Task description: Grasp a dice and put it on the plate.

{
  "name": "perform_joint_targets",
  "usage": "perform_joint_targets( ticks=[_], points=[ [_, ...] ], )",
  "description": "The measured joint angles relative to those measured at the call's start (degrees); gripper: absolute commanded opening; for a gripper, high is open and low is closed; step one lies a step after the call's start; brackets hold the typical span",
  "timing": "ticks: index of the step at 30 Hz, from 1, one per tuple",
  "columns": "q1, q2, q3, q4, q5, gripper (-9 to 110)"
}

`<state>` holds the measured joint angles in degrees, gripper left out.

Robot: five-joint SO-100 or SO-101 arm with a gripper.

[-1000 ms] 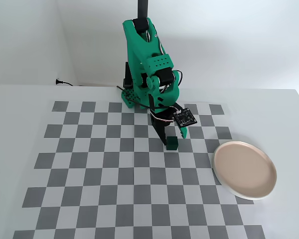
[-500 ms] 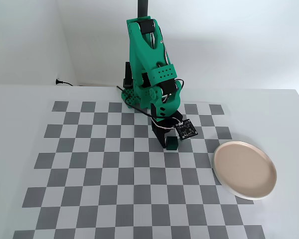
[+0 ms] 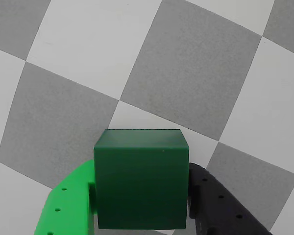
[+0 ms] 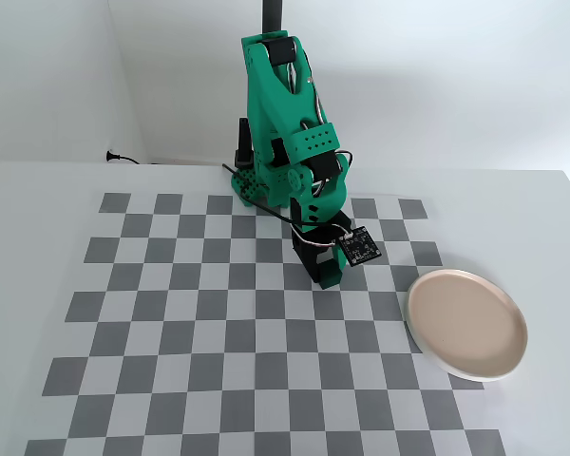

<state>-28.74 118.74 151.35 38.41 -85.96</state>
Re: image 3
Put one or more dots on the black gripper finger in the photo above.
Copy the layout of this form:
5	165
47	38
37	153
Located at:
218	210

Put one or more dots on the grey white checkerboard mat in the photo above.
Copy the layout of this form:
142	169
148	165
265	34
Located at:
181	68

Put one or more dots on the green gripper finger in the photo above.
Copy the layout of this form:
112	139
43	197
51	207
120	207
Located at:
71	203

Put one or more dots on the dark green cube dice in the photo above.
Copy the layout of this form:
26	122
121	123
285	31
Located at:
140	181

